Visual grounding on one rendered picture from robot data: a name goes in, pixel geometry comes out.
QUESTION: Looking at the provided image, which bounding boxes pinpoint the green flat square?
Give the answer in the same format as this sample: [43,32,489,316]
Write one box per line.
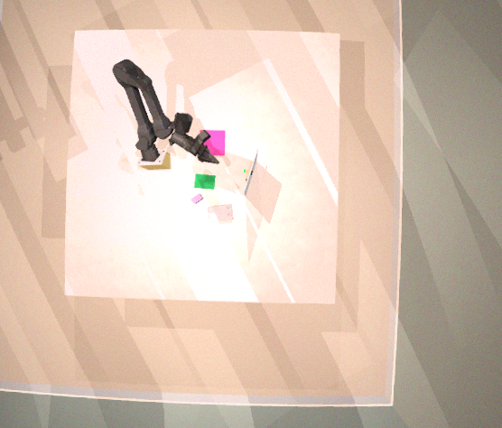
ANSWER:
[194,173,216,190]

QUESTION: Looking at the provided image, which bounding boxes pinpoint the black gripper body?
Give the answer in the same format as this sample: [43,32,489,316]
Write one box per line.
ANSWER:
[181,136,204,162]

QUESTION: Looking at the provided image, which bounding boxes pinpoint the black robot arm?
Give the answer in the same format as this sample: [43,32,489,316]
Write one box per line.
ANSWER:
[112,59,193,163]

